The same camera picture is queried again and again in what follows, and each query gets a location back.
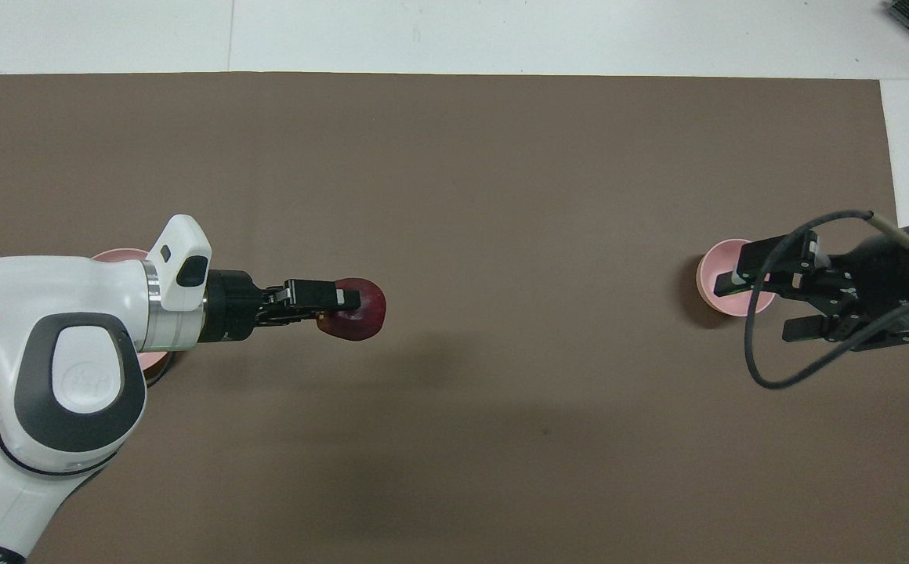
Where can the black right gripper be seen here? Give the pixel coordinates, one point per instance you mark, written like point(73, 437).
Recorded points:
point(885, 274)

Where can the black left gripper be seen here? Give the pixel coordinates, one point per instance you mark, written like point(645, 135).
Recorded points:
point(229, 309)

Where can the dark red apple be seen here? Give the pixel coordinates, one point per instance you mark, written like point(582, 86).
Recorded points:
point(364, 317)

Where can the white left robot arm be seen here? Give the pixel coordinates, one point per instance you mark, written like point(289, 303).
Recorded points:
point(55, 313)

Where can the pink bowl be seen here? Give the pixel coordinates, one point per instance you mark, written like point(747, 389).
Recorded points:
point(717, 262)

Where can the pink plate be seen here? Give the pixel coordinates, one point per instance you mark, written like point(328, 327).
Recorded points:
point(117, 254)

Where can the brown table mat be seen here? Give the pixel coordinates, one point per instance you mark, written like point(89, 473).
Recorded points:
point(501, 196)

